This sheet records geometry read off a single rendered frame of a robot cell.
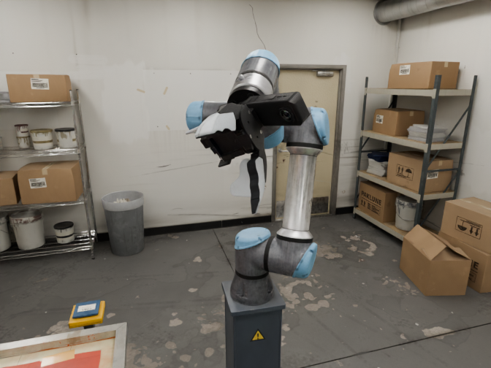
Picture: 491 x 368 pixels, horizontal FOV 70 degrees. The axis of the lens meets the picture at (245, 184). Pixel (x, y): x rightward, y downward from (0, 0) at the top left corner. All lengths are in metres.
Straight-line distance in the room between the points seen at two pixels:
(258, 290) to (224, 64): 3.56
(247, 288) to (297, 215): 0.30
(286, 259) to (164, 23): 3.64
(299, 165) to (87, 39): 3.58
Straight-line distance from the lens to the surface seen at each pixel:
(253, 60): 0.69
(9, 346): 1.62
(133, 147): 4.40
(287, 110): 0.51
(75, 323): 1.70
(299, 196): 1.08
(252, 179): 0.53
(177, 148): 4.42
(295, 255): 1.09
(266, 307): 1.20
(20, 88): 4.04
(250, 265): 1.15
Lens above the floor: 1.90
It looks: 16 degrees down
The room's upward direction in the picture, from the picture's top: straight up
